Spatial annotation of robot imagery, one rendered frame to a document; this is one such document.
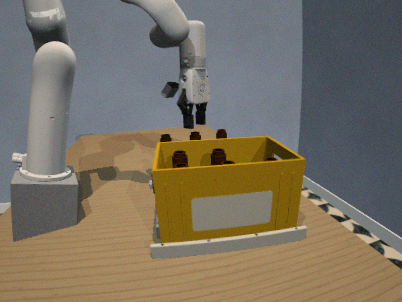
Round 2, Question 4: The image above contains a yellow crate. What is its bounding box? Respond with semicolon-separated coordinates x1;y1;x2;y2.
152;136;306;243

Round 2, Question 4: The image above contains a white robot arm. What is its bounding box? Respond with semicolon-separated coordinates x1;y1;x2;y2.
12;0;206;182

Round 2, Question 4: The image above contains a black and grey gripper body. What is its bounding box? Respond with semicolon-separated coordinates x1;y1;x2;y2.
179;67;210;105

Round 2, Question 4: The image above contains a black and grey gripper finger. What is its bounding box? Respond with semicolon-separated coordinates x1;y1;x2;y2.
195;103;207;125
177;88;194;129

